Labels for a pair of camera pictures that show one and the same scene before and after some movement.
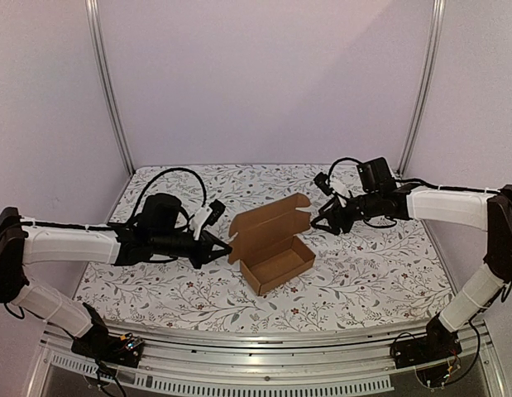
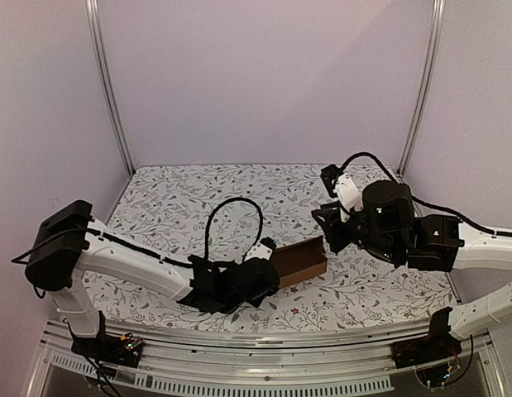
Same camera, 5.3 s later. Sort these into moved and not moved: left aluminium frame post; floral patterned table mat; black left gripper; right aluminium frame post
Moved: black left gripper
Not moved: right aluminium frame post; floral patterned table mat; left aluminium frame post
